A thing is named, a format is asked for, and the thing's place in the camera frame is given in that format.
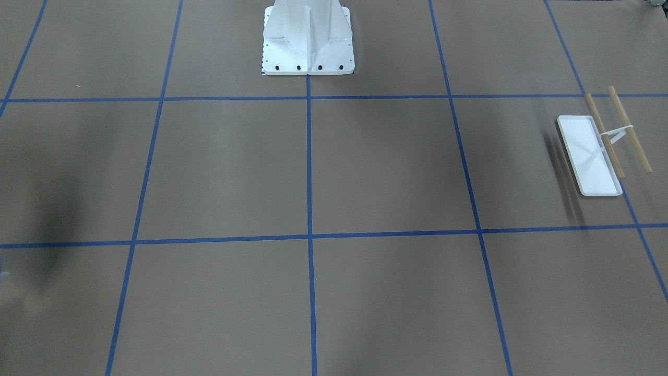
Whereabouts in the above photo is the white towel rack tray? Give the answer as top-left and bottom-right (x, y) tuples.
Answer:
(556, 115), (622, 197)

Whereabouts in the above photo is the wooden rack rod inner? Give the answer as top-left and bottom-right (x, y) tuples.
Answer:
(584, 92), (625, 179)

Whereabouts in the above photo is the wooden rack rod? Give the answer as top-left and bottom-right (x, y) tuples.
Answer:
(607, 86), (653, 173)
(584, 92), (625, 179)

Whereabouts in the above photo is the wooden rack rod outer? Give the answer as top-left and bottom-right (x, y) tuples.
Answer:
(607, 86), (653, 173)

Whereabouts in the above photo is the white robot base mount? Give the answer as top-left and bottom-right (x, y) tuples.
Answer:
(261, 1), (355, 76)

